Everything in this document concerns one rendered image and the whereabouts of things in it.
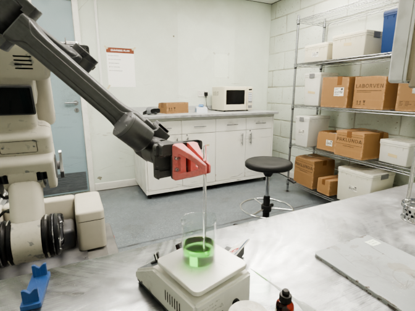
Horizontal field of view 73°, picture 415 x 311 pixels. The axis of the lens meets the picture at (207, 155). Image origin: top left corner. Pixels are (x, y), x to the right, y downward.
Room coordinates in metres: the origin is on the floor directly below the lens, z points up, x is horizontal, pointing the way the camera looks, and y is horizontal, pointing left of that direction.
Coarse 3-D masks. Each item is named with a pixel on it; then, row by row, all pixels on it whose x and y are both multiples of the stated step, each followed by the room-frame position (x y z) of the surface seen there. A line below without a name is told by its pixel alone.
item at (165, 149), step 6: (162, 144) 0.48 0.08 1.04; (168, 144) 0.49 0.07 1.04; (186, 144) 0.51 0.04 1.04; (192, 144) 0.50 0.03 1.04; (162, 150) 0.48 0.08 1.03; (168, 150) 0.49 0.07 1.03; (192, 150) 0.49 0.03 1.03; (198, 150) 0.49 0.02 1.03; (162, 156) 0.49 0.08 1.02; (168, 156) 0.50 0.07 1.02; (198, 156) 0.47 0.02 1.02; (186, 162) 0.51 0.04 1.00; (192, 162) 0.50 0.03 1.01; (192, 168) 0.50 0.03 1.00; (210, 168) 0.45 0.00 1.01
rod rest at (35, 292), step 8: (32, 272) 0.51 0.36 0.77; (40, 272) 0.51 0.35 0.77; (48, 272) 0.52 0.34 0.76; (32, 280) 0.50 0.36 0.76; (40, 280) 0.50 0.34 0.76; (48, 280) 0.50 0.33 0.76; (32, 288) 0.47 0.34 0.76; (40, 288) 0.47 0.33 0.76; (24, 296) 0.43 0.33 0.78; (32, 296) 0.44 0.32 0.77; (40, 296) 0.45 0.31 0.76; (24, 304) 0.43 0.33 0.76; (32, 304) 0.43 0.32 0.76; (40, 304) 0.44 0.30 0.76
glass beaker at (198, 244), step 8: (184, 216) 0.46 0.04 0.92; (192, 216) 0.47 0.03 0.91; (200, 216) 0.48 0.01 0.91; (208, 216) 0.47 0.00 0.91; (184, 224) 0.46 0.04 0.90; (192, 224) 0.47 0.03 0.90; (200, 224) 0.48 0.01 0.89; (208, 224) 0.47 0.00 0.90; (184, 232) 0.43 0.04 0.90; (192, 232) 0.42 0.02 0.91; (200, 232) 0.42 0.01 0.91; (208, 232) 0.42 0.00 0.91; (184, 240) 0.43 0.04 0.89; (192, 240) 0.42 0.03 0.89; (200, 240) 0.42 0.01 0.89; (208, 240) 0.42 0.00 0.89; (184, 248) 0.43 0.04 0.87; (192, 248) 0.42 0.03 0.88; (200, 248) 0.42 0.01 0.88; (208, 248) 0.42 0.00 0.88; (184, 256) 0.43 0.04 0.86; (192, 256) 0.42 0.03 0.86; (200, 256) 0.42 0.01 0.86; (208, 256) 0.42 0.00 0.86; (184, 264) 0.43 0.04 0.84; (192, 264) 0.42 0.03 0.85; (200, 264) 0.42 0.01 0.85; (208, 264) 0.42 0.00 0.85
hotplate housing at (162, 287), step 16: (144, 272) 0.48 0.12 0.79; (160, 272) 0.44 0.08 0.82; (240, 272) 0.44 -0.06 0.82; (160, 288) 0.43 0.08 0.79; (176, 288) 0.40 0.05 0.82; (224, 288) 0.40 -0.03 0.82; (240, 288) 0.42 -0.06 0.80; (176, 304) 0.39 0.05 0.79; (192, 304) 0.37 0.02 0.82; (208, 304) 0.37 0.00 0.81; (224, 304) 0.40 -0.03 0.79
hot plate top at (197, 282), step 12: (180, 252) 0.47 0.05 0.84; (216, 252) 0.47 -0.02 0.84; (228, 252) 0.47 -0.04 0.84; (168, 264) 0.44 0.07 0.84; (180, 264) 0.44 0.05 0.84; (216, 264) 0.44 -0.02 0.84; (228, 264) 0.44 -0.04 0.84; (240, 264) 0.44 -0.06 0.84; (180, 276) 0.40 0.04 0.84; (192, 276) 0.40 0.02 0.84; (204, 276) 0.40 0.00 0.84; (216, 276) 0.40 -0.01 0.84; (228, 276) 0.41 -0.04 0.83; (192, 288) 0.37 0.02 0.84; (204, 288) 0.37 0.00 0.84
